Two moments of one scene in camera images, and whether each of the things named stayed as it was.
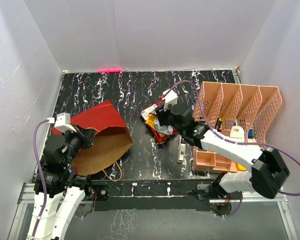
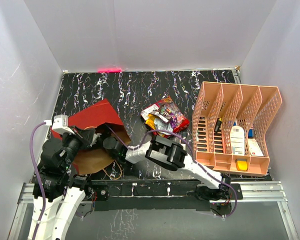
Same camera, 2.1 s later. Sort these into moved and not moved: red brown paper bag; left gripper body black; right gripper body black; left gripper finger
Moved: right gripper body black
Not moved: left gripper body black; red brown paper bag; left gripper finger
